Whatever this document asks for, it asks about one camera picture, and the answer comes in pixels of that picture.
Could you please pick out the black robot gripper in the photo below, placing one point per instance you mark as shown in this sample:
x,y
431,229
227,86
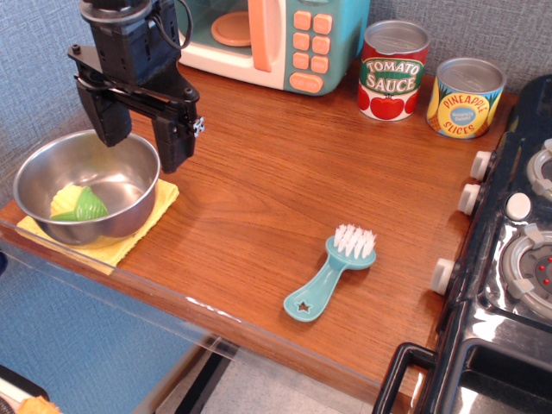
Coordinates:
x,y
137,49

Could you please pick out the teal dish brush white bristles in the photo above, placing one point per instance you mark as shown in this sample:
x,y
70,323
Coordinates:
x,y
350,248

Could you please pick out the stainless steel pot bowl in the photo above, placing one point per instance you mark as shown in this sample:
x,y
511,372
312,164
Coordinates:
x,y
124,176

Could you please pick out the toy corn green husk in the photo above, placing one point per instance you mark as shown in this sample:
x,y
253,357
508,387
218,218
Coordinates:
x,y
76,203

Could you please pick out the orange microwave turntable plate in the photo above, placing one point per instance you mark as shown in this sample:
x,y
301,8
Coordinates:
x,y
232,29

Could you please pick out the yellow cloth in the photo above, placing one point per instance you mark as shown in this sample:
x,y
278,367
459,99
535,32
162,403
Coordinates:
x,y
106,252

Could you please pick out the teal toy microwave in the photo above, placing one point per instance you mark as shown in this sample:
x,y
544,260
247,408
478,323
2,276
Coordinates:
x,y
297,46

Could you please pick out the clear acrylic table guard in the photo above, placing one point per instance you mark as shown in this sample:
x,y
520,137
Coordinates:
x,y
96,339

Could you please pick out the tomato sauce can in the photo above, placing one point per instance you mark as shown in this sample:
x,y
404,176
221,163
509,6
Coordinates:
x,y
391,71

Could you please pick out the orange object bottom corner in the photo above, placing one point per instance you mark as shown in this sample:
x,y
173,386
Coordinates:
x,y
38,405

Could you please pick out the pineapple slices can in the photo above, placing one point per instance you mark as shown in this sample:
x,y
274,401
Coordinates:
x,y
465,97

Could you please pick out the white stove knob bottom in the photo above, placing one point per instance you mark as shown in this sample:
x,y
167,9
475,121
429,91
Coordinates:
x,y
441,275

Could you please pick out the white stove knob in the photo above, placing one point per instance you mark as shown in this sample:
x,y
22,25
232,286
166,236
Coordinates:
x,y
468,198
441,275
480,164

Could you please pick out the white stove knob middle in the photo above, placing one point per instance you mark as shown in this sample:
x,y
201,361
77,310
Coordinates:
x,y
468,198

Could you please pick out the white stove knob top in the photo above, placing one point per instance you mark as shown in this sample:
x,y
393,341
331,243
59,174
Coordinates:
x,y
480,164

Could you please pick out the white round stove button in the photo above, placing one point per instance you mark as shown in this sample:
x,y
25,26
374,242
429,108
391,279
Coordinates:
x,y
518,206

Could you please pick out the grey stove burner back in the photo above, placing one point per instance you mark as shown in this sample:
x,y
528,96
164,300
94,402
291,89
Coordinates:
x,y
540,185

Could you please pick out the grey stove burner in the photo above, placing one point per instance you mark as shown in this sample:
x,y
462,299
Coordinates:
x,y
526,269
540,185

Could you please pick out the grey stove burner front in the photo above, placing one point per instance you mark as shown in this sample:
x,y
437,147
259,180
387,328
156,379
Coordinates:
x,y
526,269

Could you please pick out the black toy stove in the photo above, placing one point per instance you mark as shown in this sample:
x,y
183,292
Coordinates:
x,y
493,353

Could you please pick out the black oven door handle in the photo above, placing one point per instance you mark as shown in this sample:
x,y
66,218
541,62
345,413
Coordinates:
x,y
406,354

